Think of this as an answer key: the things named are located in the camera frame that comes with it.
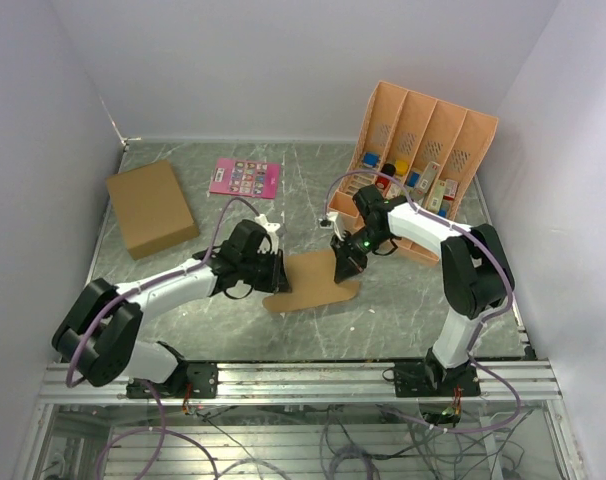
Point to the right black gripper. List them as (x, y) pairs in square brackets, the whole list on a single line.
[(348, 263)]

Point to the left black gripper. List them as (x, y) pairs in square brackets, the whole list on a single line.
[(277, 280)]

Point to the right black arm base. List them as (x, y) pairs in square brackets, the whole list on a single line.
[(422, 379)]

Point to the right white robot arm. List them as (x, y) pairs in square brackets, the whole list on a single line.
[(477, 280)]

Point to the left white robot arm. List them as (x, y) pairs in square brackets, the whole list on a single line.
[(99, 335)]

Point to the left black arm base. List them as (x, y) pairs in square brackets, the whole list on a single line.
[(198, 380)]

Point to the white card box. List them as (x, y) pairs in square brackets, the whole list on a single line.
[(425, 181)]

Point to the closed brown cardboard box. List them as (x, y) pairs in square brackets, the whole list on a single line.
[(151, 209)]

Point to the blue block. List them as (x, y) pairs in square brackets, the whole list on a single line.
[(370, 159)]

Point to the yellow block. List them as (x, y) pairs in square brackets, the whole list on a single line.
[(401, 167)]

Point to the pink sticker sheet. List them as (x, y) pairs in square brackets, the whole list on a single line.
[(245, 178)]

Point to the orange plastic file organizer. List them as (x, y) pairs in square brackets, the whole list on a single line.
[(403, 124)]

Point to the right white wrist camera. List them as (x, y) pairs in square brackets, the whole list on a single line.
[(333, 220)]

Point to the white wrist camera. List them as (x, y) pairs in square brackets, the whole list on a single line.
[(274, 232), (333, 220)]

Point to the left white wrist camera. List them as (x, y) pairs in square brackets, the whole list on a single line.
[(274, 232)]

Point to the aluminium mounting rail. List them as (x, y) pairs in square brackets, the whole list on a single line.
[(290, 383)]

